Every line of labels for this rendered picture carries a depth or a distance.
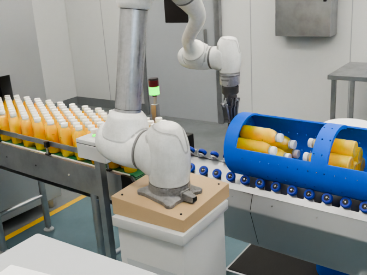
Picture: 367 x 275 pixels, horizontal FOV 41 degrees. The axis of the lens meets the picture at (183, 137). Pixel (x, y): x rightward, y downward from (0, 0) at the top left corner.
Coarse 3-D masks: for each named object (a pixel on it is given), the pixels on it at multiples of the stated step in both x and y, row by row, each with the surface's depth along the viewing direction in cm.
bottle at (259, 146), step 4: (240, 140) 217; (244, 140) 216; (248, 140) 215; (252, 140) 214; (256, 140) 214; (240, 144) 216; (244, 144) 215; (248, 144) 214; (252, 144) 213; (256, 144) 212; (260, 144) 211; (264, 144) 210; (268, 144) 211; (240, 148) 216; (244, 148) 215; (248, 148) 213; (252, 148) 212; (256, 148) 211; (260, 148) 210; (264, 148) 210; (268, 148) 210; (264, 152) 210; (268, 152) 209
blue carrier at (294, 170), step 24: (240, 120) 215; (264, 120) 226; (288, 120) 216; (360, 144) 205; (240, 168) 214; (264, 168) 205; (288, 168) 198; (312, 168) 191; (336, 168) 185; (336, 192) 191; (360, 192) 183
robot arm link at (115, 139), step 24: (120, 0) 172; (144, 0) 172; (120, 24) 176; (144, 24) 176; (120, 48) 178; (144, 48) 180; (120, 72) 179; (120, 96) 181; (120, 120) 180; (144, 120) 184; (96, 144) 189; (120, 144) 181
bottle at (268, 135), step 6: (246, 126) 220; (252, 126) 219; (240, 132) 220; (246, 132) 218; (252, 132) 216; (258, 132) 215; (264, 132) 213; (270, 132) 212; (276, 132) 213; (246, 138) 219; (252, 138) 217; (258, 138) 215; (264, 138) 213; (270, 138) 212
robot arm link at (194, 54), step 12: (192, 0) 172; (192, 12) 178; (204, 12) 183; (192, 24) 188; (192, 36) 198; (192, 48) 210; (204, 48) 214; (180, 60) 220; (192, 60) 214; (204, 60) 214
